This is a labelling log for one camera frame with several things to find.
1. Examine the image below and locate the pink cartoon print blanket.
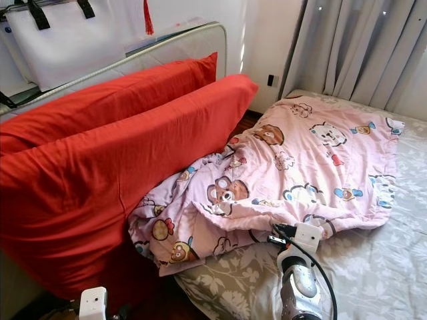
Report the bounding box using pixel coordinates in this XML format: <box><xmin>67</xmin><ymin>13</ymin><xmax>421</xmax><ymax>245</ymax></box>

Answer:
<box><xmin>128</xmin><ymin>95</ymin><xmax>406</xmax><ymax>276</ymax></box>

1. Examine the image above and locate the bed with grey floral sheet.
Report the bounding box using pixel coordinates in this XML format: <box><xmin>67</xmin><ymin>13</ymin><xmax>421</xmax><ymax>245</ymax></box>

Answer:
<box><xmin>173</xmin><ymin>89</ymin><xmax>427</xmax><ymax>320</ymax></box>

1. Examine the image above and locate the long red pillow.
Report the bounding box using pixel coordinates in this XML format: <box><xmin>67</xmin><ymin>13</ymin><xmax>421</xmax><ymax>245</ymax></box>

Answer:
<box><xmin>0</xmin><ymin>73</ymin><xmax>260</xmax><ymax>301</ymax></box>
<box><xmin>0</xmin><ymin>52</ymin><xmax>220</xmax><ymax>155</ymax></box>

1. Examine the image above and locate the grey curtain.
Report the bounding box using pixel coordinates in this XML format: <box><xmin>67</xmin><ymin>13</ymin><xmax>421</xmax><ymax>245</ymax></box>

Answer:
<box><xmin>284</xmin><ymin>0</ymin><xmax>427</xmax><ymax>121</ymax></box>

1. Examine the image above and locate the red tassel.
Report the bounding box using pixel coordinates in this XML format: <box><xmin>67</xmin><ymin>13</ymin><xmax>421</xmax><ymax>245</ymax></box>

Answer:
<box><xmin>143</xmin><ymin>0</ymin><xmax>154</xmax><ymax>35</ymax></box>

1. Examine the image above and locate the white tote bag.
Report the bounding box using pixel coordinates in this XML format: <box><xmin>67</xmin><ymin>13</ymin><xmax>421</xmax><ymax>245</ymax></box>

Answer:
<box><xmin>3</xmin><ymin>0</ymin><xmax>149</xmax><ymax>93</ymax></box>

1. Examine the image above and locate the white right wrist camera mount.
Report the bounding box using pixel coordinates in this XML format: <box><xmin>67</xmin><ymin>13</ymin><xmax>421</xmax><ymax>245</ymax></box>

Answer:
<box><xmin>295</xmin><ymin>222</ymin><xmax>323</xmax><ymax>254</ymax></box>

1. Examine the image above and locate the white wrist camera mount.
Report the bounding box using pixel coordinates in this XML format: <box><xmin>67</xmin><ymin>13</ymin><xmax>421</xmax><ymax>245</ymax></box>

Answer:
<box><xmin>295</xmin><ymin>222</ymin><xmax>323</xmax><ymax>254</ymax></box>
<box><xmin>79</xmin><ymin>287</ymin><xmax>107</xmax><ymax>320</ymax></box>

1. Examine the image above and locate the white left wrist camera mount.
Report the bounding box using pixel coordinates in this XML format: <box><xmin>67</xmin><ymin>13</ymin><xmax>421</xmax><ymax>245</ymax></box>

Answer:
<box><xmin>79</xmin><ymin>287</ymin><xmax>107</xmax><ymax>320</ymax></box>

